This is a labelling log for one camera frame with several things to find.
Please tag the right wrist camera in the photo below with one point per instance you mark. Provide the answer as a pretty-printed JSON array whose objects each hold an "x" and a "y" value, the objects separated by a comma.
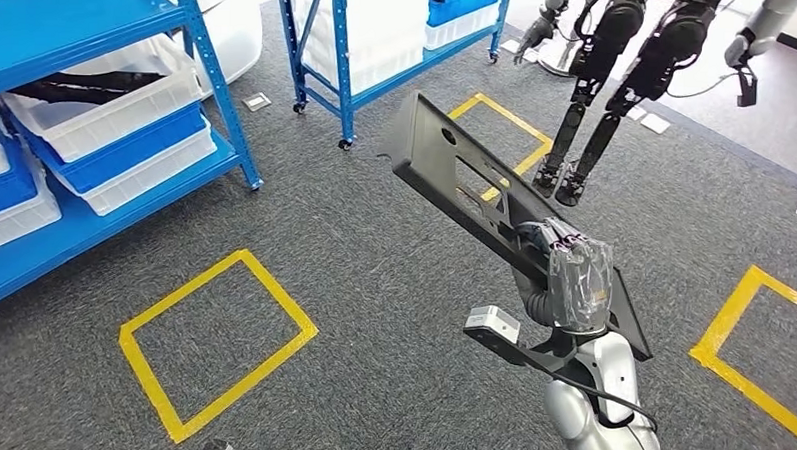
[{"x": 491, "y": 319}]

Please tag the blue plastic crate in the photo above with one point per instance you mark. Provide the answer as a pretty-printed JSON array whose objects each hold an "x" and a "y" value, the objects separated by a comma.
[
  {"x": 459, "y": 7},
  {"x": 122, "y": 157},
  {"x": 5, "y": 196}
]

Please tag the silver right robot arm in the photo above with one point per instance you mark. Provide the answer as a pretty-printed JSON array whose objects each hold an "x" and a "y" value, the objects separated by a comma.
[{"x": 597, "y": 429}]

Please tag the black plastic parts bundle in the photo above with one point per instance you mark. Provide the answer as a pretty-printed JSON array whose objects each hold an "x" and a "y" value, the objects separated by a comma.
[{"x": 78, "y": 86}]

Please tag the blue metal shelf rack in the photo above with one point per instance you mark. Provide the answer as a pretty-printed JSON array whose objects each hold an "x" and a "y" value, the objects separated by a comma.
[
  {"x": 341, "y": 62},
  {"x": 81, "y": 13}
]

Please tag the white floor plate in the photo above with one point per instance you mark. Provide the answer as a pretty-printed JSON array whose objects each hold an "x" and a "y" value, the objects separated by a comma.
[
  {"x": 511, "y": 47},
  {"x": 656, "y": 124},
  {"x": 636, "y": 112}
]

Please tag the black plastic panel part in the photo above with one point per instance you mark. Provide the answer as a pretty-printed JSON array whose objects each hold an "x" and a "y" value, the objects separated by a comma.
[{"x": 421, "y": 145}]

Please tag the white plastic crate stack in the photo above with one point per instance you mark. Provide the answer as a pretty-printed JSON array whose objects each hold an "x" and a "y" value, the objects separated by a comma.
[{"x": 378, "y": 37}]

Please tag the black silver humanoid robot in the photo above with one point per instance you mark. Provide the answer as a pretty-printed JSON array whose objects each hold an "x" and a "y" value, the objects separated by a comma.
[{"x": 597, "y": 45}]

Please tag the yellow floor tape square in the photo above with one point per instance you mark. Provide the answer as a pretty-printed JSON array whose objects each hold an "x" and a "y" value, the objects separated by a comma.
[
  {"x": 508, "y": 118},
  {"x": 726, "y": 321}
]

